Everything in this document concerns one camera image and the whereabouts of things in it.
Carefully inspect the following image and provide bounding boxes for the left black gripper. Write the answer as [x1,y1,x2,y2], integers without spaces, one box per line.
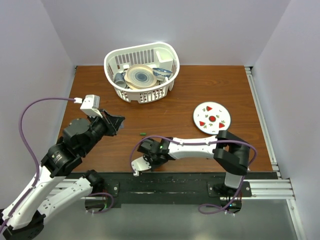
[80,108,125,155]

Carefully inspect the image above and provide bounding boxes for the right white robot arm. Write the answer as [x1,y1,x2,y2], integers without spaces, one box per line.
[131,130,252,197]

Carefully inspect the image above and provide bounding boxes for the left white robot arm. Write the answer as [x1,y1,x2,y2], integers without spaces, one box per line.
[0,109,125,240]

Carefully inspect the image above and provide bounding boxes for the grey-white mug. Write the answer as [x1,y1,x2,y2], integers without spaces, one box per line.
[114,72,127,89]

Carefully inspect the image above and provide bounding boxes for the beige blue-centred plate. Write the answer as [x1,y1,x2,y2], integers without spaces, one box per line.
[124,64,158,89]

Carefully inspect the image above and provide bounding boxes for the watermelon pattern round plate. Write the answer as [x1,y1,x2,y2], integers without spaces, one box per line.
[193,101,232,135]

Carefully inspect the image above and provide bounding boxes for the blue patterned white bowl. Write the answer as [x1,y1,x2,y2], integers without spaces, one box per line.
[152,67,172,81]

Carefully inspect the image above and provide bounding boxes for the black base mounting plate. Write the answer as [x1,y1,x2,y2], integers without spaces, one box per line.
[84,171,281,210]

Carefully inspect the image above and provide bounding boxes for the white plastic dish basket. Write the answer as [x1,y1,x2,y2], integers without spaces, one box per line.
[103,41,180,104]

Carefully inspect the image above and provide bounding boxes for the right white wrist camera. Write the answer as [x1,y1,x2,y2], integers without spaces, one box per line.
[131,156,152,177]

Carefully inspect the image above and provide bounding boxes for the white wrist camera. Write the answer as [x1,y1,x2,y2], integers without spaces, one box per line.
[74,94,103,118]
[131,156,152,177]

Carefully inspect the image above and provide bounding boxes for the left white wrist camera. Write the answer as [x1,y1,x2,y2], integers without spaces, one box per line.
[74,94,103,118]

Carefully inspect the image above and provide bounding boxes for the aluminium frame rail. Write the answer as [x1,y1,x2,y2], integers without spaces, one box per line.
[244,66,307,240]

